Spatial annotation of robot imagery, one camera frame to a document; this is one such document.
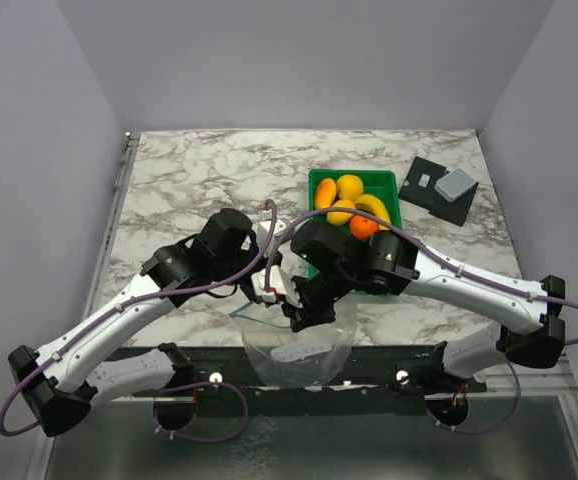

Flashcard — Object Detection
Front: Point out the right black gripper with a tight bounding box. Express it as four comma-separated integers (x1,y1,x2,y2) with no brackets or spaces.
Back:
279,265,354,332

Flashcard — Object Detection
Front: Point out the clear zip top bag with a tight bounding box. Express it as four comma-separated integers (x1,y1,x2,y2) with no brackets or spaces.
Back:
229,300,358,389

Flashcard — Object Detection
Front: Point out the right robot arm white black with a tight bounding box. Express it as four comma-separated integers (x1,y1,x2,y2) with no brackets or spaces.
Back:
290,221,565,391

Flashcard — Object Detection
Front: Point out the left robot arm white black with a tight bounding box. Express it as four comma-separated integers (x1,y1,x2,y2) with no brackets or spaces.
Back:
8,208,285,437

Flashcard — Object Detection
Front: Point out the yellow lemon front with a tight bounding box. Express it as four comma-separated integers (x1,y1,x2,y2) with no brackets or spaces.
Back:
326,199,355,226

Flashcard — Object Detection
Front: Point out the yellow lemon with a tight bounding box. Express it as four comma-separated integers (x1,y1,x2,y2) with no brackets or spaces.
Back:
326,199,355,226
336,174,364,202

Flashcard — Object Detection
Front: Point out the orange fruit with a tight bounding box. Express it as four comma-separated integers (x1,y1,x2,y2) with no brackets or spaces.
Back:
349,215,379,241

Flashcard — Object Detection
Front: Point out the red yellow mango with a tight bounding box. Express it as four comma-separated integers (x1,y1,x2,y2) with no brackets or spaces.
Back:
313,178,337,209

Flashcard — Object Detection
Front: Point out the yellow banana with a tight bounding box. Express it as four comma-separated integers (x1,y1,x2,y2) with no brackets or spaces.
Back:
354,194,391,230

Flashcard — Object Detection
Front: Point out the yellow lemon back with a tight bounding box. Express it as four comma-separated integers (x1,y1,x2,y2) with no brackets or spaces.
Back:
336,174,364,202

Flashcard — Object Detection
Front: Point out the green plastic bin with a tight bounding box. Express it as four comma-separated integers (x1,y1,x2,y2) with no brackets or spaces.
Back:
307,168,404,300

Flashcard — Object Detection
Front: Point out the black scale base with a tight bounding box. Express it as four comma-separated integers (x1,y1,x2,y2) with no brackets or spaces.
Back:
398,156,479,227

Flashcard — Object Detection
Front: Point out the grey scale platform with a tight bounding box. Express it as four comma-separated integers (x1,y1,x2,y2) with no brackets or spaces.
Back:
434,168,477,202

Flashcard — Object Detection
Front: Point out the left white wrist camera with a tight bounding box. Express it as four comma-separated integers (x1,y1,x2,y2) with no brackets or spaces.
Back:
255,219,289,250

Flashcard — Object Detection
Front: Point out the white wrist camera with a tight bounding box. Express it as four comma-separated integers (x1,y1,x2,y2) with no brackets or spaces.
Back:
251,265,302,308
255,219,289,250

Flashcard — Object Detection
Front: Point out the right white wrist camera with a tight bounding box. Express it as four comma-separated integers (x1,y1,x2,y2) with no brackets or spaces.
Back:
251,265,302,308

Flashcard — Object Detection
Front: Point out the black mounting rail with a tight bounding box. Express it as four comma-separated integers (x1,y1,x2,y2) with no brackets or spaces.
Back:
113,344,490,419

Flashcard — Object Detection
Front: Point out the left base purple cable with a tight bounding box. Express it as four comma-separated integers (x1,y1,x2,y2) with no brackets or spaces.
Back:
154,380,251,444

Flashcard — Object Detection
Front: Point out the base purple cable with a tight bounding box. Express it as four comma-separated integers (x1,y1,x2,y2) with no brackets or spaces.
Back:
433,362,524,436
154,380,251,444

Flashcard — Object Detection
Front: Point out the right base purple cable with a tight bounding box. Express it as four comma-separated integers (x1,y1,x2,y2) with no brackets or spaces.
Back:
433,362,524,436

